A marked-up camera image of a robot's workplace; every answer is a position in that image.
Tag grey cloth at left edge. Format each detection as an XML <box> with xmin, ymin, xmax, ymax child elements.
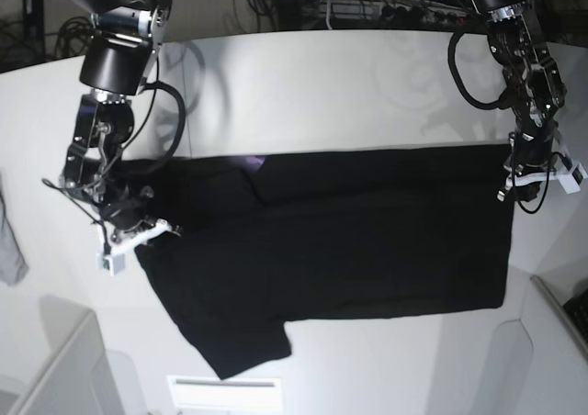
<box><xmin>1</xmin><ymin>173</ymin><xmax>29</xmax><ymax>286</ymax></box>

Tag white left bin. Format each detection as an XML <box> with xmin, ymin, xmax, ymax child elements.
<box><xmin>3</xmin><ymin>311</ymin><xmax>125</xmax><ymax>414</ymax></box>

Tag coiled black cables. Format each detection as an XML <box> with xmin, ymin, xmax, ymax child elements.
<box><xmin>53</xmin><ymin>16</ymin><xmax>100</xmax><ymax>59</ymax></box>

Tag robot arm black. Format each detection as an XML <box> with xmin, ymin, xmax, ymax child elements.
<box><xmin>58</xmin><ymin>0</ymin><xmax>186</xmax><ymax>240</ymax></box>
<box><xmin>447</xmin><ymin>0</ymin><xmax>566</xmax><ymax>205</ymax></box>

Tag black T-shirt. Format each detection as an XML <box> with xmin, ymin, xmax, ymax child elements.
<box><xmin>130</xmin><ymin>144</ymin><xmax>514</xmax><ymax>379</ymax></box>

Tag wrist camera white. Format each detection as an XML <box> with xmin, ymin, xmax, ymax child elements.
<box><xmin>558</xmin><ymin>161</ymin><xmax>587</xmax><ymax>195</ymax></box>
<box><xmin>96</xmin><ymin>252</ymin><xmax>126</xmax><ymax>276</ymax></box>

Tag white right bin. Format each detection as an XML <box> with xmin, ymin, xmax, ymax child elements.
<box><xmin>472</xmin><ymin>276</ymin><xmax>587</xmax><ymax>414</ymax></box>

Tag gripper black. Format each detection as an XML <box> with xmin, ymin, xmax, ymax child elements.
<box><xmin>503</xmin><ymin>129</ymin><xmax>554</xmax><ymax>202</ymax></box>
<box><xmin>98</xmin><ymin>183</ymin><xmax>155</xmax><ymax>243</ymax></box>

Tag white bin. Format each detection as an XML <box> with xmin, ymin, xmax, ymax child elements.
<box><xmin>3</xmin><ymin>311</ymin><xmax>125</xmax><ymax>414</ymax></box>
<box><xmin>472</xmin><ymin>276</ymin><xmax>587</xmax><ymax>414</ymax></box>

